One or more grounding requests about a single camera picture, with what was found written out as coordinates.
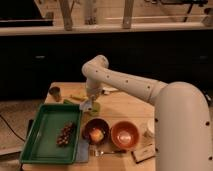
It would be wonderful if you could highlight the blue towel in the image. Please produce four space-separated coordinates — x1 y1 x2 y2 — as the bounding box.
79 99 93 112

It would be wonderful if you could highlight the white object behind arm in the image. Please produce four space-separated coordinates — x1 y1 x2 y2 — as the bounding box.
102 87 118 95

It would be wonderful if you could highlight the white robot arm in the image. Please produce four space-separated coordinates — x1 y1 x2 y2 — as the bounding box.
82 55 213 171

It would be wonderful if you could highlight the green plastic cup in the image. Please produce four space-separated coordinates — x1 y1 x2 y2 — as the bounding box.
89 102 100 116

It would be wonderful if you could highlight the small dark cup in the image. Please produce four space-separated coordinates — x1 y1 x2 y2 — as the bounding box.
48 86 61 102

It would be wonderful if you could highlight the white plastic cup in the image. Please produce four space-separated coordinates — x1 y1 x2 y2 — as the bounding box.
144 120 155 138

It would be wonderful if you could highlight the dark brown bowl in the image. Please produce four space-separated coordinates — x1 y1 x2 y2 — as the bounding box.
82 118 110 145

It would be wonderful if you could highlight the yellow round fruit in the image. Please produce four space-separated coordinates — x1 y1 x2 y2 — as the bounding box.
90 129 104 143

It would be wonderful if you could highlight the bunch of dark grapes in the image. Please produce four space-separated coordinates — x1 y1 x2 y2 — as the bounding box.
56 122 76 146

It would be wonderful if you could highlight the orange bowl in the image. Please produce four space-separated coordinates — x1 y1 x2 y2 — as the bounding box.
110 121 140 150

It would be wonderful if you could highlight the silver fork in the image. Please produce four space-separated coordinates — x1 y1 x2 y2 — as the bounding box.
90 149 127 157

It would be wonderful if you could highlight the green plastic tray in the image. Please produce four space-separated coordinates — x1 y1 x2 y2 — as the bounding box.
20 104 82 164

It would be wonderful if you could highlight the dark rectangular box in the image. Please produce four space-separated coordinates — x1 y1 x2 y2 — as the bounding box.
131 144 155 164

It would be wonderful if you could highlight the black cable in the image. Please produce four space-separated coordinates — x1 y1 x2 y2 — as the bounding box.
0 113 27 143

